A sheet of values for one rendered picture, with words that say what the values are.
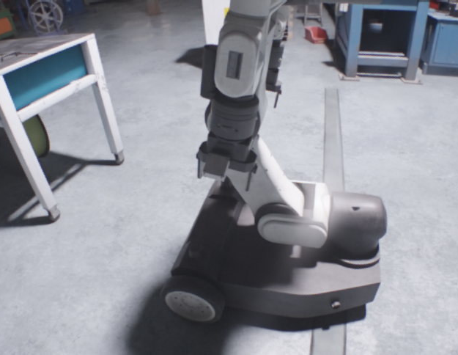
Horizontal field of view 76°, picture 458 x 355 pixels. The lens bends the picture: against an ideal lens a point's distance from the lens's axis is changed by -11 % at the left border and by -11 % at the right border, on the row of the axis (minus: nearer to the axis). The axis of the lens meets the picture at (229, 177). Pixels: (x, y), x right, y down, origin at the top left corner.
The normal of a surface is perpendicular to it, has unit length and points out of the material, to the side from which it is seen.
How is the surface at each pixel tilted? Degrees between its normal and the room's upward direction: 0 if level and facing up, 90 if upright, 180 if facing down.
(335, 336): 0
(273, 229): 90
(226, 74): 90
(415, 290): 0
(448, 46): 90
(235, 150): 90
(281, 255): 0
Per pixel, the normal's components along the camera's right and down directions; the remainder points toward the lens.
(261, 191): -0.25, 0.58
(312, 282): -0.07, -0.81
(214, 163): -0.02, -0.38
